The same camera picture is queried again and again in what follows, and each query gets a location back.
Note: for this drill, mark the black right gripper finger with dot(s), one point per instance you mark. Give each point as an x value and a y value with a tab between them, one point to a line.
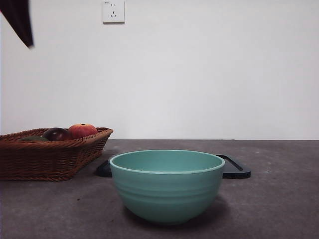
21	22

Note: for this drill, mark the green avocado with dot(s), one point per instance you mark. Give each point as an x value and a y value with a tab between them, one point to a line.
32	139

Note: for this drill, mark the teal ribbed bowl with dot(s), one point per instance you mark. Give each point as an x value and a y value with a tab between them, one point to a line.
167	196

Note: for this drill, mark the dark red apple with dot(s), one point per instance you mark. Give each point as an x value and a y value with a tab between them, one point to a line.
57	135

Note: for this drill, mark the red yellow apple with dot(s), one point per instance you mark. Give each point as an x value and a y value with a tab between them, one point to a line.
84	130

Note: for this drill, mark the brown wicker basket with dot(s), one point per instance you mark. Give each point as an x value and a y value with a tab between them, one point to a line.
37	159

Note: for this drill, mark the dark rectangular tray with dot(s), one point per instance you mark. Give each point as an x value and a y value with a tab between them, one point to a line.
236	171

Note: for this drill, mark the white wall socket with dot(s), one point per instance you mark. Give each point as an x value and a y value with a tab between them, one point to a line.
113	12

